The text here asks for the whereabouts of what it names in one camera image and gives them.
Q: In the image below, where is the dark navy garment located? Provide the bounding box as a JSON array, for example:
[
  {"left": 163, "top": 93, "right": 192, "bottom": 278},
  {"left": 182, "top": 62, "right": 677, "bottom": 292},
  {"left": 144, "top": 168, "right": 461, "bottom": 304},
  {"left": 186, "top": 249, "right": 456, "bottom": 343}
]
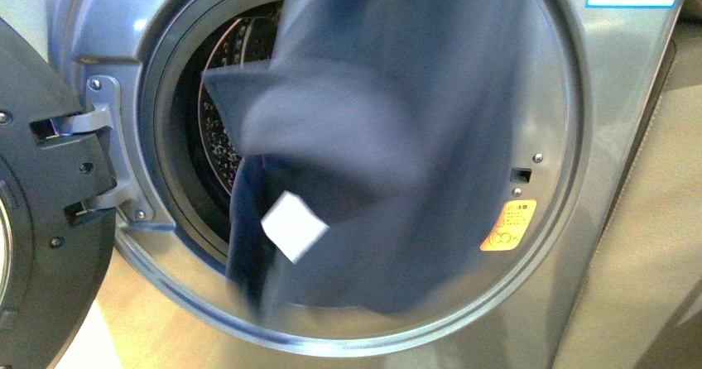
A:
[{"left": 226, "top": 0, "right": 530, "bottom": 323}]

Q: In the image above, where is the grey front-load washing machine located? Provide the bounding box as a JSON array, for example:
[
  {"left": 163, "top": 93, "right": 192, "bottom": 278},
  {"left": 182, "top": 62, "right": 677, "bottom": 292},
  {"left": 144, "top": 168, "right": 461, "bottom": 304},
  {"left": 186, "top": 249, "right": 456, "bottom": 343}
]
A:
[{"left": 48, "top": 0, "right": 678, "bottom": 368}]

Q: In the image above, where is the grey washing machine door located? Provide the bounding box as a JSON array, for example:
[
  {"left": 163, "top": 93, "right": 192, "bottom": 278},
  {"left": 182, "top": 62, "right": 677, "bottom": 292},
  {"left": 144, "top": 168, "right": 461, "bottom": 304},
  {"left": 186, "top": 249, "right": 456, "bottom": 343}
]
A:
[{"left": 1, "top": 23, "right": 115, "bottom": 368}]

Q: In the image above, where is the perforated steel washer drum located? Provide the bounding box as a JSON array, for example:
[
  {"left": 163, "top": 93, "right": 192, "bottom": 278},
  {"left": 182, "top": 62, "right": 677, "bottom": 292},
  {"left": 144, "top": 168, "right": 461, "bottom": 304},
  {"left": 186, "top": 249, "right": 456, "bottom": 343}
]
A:
[{"left": 199, "top": 1, "right": 282, "bottom": 218}]

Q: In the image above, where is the orange warning sticker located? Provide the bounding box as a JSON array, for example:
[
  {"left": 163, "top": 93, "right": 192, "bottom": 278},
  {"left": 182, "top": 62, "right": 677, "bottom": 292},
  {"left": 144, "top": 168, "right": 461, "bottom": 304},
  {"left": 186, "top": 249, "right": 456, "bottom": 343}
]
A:
[{"left": 479, "top": 199, "right": 537, "bottom": 252}]

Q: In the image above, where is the metal door hinge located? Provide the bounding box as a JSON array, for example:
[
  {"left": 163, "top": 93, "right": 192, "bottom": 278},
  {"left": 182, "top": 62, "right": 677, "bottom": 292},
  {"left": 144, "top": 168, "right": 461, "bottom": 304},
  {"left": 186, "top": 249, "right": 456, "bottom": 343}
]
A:
[{"left": 46, "top": 74, "right": 155, "bottom": 222}]

